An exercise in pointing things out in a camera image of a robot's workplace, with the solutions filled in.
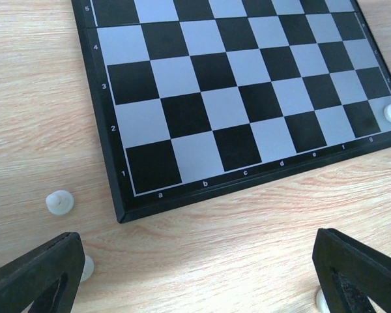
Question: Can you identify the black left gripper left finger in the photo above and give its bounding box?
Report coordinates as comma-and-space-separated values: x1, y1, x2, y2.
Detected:
0, 232, 85, 312

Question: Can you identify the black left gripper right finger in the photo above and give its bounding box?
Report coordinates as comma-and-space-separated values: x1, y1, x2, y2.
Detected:
312, 228, 391, 312

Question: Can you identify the black and silver chessboard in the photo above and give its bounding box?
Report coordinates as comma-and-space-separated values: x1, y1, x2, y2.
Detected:
72, 1, 391, 223

